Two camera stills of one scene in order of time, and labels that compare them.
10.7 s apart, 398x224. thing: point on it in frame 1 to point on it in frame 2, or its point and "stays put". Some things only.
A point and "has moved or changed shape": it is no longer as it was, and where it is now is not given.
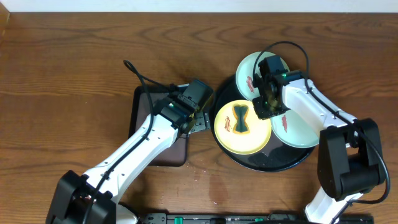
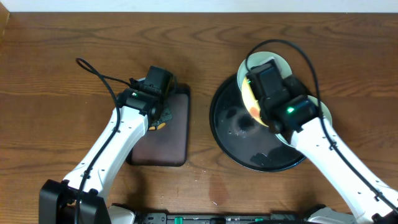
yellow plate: x=239 y=129 to x=250 y=102
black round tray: x=277 y=155 stays put
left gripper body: x=199 y=122 to x=165 y=116
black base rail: x=236 y=218 stays put
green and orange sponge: x=240 y=111 has moved or changed shape
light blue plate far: x=244 y=76 stays put
